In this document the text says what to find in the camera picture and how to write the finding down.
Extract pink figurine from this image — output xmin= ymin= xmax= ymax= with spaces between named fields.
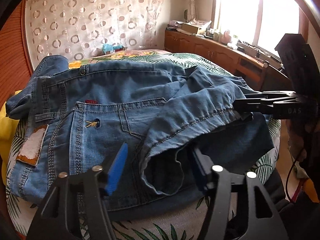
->
xmin=221 ymin=30 xmax=232 ymax=44

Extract wooden side cabinet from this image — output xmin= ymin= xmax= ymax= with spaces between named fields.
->
xmin=164 ymin=30 xmax=263 ymax=90

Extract person's right hand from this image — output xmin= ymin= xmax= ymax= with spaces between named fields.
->
xmin=287 ymin=127 xmax=306 ymax=162

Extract blue item on box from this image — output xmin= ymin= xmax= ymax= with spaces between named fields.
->
xmin=102 ymin=43 xmax=125 ymax=55

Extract light blue denim jeans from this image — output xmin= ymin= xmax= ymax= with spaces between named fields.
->
xmin=5 ymin=55 xmax=275 ymax=221

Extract wooden louvered wardrobe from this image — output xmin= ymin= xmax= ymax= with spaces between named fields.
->
xmin=0 ymin=0 xmax=33 ymax=104

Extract wooden chair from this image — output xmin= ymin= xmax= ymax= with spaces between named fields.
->
xmin=258 ymin=62 xmax=292 ymax=92

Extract cardboard box on cabinet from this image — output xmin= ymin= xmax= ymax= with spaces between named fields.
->
xmin=181 ymin=23 xmax=201 ymax=34

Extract circle pattern sheer curtain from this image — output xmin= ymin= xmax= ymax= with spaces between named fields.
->
xmin=25 ymin=0 xmax=163 ymax=66

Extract window with wooden frame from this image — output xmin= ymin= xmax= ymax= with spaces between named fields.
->
xmin=212 ymin=0 xmax=309 ymax=56

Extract yellow Pikachu plush toy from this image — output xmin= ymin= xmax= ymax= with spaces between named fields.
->
xmin=0 ymin=103 xmax=19 ymax=185

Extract palm leaf print bedsheet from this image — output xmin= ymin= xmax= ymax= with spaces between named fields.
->
xmin=6 ymin=52 xmax=282 ymax=240

